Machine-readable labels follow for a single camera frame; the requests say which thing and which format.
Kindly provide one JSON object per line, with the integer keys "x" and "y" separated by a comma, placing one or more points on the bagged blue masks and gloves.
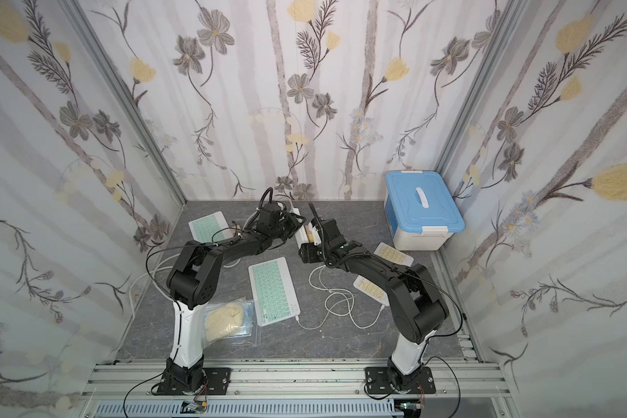
{"x": 232, "y": 322}

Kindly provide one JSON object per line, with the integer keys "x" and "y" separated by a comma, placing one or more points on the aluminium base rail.
{"x": 299, "y": 388}

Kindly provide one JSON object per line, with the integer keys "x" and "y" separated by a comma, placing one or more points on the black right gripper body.
{"x": 320, "y": 230}

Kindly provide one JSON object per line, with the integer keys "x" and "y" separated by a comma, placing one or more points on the blue lid storage box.
{"x": 420, "y": 210}

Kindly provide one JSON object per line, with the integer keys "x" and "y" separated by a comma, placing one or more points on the green wireless keyboard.
{"x": 212, "y": 227}
{"x": 273, "y": 291}

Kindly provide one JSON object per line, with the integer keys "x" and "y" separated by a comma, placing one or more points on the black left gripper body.
{"x": 291, "y": 225}

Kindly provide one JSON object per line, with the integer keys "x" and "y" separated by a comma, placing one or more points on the white power strip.
{"x": 300, "y": 236}

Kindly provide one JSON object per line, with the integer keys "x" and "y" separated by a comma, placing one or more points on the yellow wireless keyboard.
{"x": 389, "y": 254}

